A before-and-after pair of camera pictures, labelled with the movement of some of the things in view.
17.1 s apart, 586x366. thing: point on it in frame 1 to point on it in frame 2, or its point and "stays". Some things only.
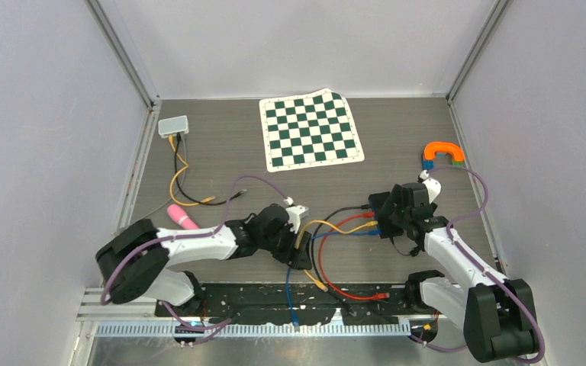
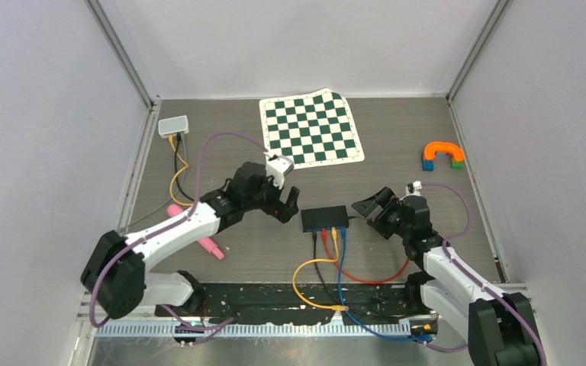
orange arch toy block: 432,148 stays
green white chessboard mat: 308,130 stays
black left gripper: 295,258 to 280,210
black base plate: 284,302 stays
